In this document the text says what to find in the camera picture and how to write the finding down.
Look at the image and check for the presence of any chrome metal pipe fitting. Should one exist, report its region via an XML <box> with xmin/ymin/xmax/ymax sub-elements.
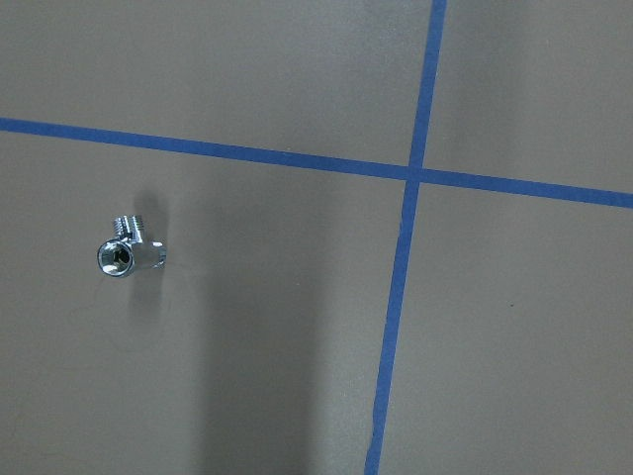
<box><xmin>96</xmin><ymin>215</ymin><xmax>167</xmax><ymax>278</ymax></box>

